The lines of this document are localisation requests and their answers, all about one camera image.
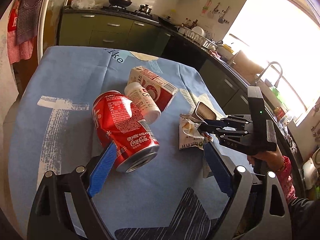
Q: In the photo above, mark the white snack wrapper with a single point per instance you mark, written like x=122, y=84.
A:
x=187, y=137

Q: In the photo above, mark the black lidded wok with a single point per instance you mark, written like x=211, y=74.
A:
x=120, y=1

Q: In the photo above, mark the green lower kitchen cabinets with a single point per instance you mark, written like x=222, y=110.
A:
x=112, y=32

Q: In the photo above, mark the white mug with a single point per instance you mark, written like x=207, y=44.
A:
x=181, y=30

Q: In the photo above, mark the pink dish cloth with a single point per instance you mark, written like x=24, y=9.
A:
x=215, y=54

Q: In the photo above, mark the purple checked apron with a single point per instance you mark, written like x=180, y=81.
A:
x=30, y=17

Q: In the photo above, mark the blue star-print tablecloth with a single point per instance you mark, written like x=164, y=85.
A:
x=70, y=130

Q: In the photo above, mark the red soda can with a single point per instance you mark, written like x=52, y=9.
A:
x=120, y=125

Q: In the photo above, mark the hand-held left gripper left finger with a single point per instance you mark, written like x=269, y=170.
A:
x=102, y=170

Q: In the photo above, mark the black lidded pan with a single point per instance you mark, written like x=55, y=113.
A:
x=166, y=22

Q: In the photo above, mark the tall curved steel faucet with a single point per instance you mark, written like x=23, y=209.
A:
x=262, y=72

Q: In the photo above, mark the stack of white plates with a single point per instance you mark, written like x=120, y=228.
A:
x=198, y=31

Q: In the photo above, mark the person's right forearm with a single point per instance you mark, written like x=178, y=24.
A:
x=300, y=212

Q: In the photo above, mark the red and white carton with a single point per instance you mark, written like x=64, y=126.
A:
x=160, y=87

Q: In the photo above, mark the red checked apron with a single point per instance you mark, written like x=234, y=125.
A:
x=17, y=50

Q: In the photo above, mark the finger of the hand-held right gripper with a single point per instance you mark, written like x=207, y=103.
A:
x=212, y=122
x=225, y=131

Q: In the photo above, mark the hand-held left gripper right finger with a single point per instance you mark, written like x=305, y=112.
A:
x=217, y=167

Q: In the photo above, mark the white pill bottle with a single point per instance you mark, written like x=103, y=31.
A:
x=140, y=97

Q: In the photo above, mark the brown plastic tray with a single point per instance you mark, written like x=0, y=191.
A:
x=205, y=111

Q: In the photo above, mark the yellow sponge holder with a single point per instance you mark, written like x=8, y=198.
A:
x=227, y=48

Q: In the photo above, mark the white dish rack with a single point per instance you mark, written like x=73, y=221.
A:
x=202, y=41

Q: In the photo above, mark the black gas stove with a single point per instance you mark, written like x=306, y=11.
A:
x=130, y=13

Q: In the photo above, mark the group of sauce bottles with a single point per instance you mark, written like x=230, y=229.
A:
x=190, y=23

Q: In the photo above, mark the patterned glass sliding door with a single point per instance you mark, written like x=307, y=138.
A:
x=50, y=17

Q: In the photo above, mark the wooden cutting board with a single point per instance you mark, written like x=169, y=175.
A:
x=242, y=58

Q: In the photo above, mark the person's right hand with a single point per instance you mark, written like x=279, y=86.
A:
x=267, y=158

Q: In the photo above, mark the white countertop appliance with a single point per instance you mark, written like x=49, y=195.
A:
x=312, y=170

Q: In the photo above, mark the hanging kitchen utensils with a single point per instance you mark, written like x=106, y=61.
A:
x=215, y=12

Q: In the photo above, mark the crumpled plastic bag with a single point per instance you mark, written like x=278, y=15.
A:
x=82, y=3

